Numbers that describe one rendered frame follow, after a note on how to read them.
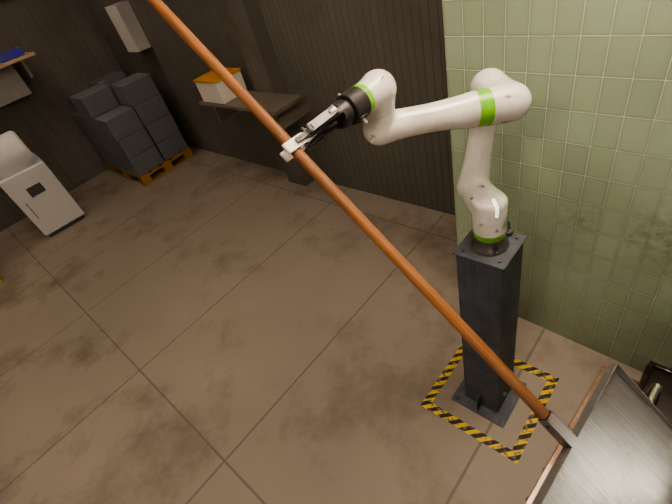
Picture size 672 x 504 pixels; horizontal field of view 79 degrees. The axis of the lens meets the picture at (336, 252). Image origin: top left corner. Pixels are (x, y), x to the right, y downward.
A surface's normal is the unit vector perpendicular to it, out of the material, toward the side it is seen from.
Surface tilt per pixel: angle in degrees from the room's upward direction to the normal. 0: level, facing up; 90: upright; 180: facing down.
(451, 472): 0
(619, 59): 90
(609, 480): 41
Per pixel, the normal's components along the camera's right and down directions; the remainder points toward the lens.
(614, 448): 0.27, -0.33
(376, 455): -0.24, -0.73
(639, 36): -0.68, 0.59
